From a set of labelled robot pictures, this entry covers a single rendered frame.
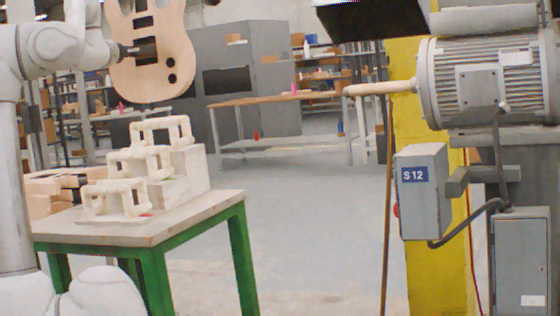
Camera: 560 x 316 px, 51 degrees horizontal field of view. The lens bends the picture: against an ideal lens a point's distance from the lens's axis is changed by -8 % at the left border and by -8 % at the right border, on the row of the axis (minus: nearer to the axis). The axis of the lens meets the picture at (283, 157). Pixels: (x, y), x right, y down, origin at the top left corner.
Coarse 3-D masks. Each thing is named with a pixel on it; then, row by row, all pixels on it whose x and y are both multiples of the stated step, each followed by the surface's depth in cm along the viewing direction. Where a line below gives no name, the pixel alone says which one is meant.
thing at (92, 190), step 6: (84, 186) 194; (90, 186) 193; (96, 186) 191; (102, 186) 190; (108, 186) 189; (114, 186) 188; (120, 186) 187; (126, 186) 187; (84, 192) 193; (90, 192) 192; (96, 192) 191; (102, 192) 190; (108, 192) 189; (114, 192) 188; (120, 192) 187
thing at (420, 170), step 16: (416, 144) 151; (432, 144) 148; (400, 160) 138; (416, 160) 137; (432, 160) 135; (400, 176) 139; (416, 176) 137; (432, 176) 136; (448, 176) 148; (400, 192) 140; (416, 192) 138; (432, 192) 137; (400, 208) 140; (416, 208) 139; (432, 208) 137; (448, 208) 147; (480, 208) 149; (400, 224) 141; (416, 224) 139; (432, 224) 138; (448, 224) 146; (464, 224) 149; (432, 240) 139; (448, 240) 150
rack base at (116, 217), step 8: (96, 216) 199; (104, 216) 198; (112, 216) 196; (120, 216) 195; (152, 216) 191; (96, 224) 192; (104, 224) 191; (112, 224) 189; (120, 224) 188; (128, 224) 187; (136, 224) 186
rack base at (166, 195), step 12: (168, 180) 203; (180, 180) 208; (132, 192) 202; (156, 192) 199; (168, 192) 201; (180, 192) 208; (120, 204) 205; (156, 204) 199; (168, 204) 200; (180, 204) 207
